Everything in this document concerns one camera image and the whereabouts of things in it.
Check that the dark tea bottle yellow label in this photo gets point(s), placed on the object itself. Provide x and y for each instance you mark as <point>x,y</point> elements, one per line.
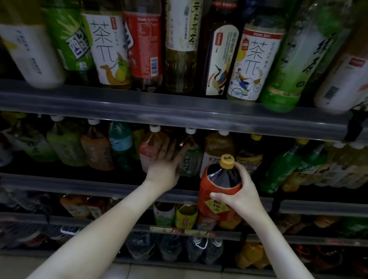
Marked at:
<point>248,157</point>

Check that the person's right hand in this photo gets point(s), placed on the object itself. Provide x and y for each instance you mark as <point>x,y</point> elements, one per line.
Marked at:
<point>245,200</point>

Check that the person's left hand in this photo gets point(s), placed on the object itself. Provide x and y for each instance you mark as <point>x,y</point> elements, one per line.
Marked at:
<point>165,171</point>

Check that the pale green tea bottle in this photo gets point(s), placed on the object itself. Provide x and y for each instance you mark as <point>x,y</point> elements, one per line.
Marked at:
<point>34,144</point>

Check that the pack of orange soda bottles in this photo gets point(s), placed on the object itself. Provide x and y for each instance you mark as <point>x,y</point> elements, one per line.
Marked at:
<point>250,254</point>

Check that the person's right forearm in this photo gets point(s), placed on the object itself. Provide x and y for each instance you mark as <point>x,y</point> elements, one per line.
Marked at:
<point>285,259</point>

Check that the person's left forearm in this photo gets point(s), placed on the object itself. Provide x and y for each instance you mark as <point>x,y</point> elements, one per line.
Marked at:
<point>103,238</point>

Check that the green soda bottle yellow cap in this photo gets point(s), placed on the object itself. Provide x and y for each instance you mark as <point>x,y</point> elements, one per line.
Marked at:
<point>313,158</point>
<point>278,168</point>

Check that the large dark plum drink bottle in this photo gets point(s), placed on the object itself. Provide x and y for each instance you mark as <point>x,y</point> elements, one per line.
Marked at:
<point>218,180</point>

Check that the row of tea juice bottles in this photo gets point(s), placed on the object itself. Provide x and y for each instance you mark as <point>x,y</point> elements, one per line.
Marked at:
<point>96,148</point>

